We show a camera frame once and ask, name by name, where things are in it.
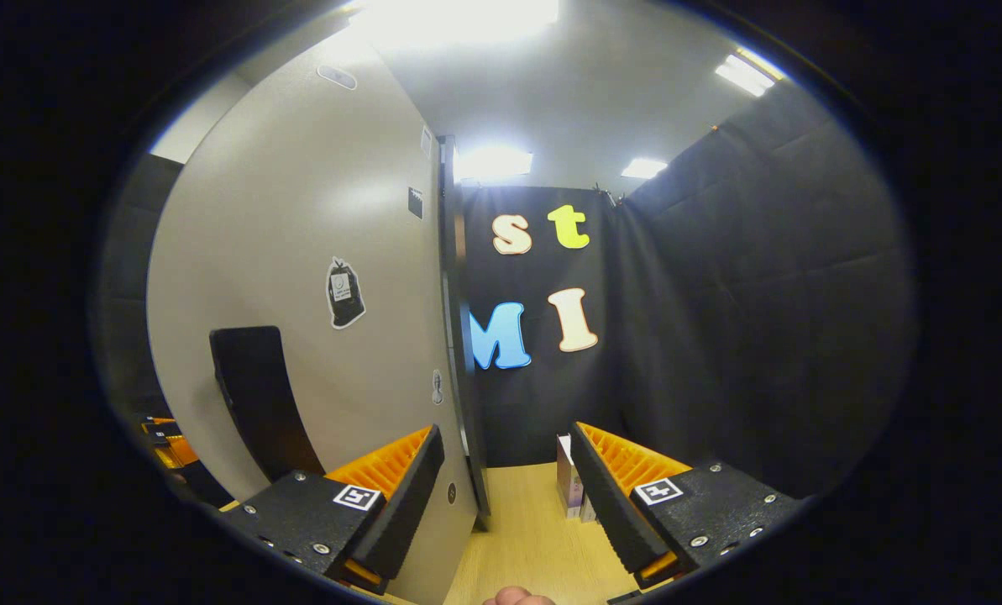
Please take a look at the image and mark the large ceiling light panel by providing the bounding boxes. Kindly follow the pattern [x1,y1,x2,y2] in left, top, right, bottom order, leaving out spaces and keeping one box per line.
[345,0,562,47]

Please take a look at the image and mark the black door handle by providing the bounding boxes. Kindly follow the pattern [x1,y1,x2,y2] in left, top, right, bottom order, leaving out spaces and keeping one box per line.
[209,325,327,484]

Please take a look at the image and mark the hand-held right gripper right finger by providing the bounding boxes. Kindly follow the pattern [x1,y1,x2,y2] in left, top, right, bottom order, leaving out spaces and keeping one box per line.
[569,421,808,591]

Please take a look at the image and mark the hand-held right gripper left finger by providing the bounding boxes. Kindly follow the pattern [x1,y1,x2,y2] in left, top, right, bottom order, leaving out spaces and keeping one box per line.
[219,424,447,596]

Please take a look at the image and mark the small printed box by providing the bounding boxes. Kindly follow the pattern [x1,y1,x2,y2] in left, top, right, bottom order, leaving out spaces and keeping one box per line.
[555,433,587,519]

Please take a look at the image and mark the black backdrop cloth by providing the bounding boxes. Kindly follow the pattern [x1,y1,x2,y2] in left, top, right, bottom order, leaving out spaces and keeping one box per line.
[463,80,917,498]

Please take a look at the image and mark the long ceiling light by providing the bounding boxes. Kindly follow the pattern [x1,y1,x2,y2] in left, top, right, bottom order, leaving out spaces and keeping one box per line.
[713,49,789,98]

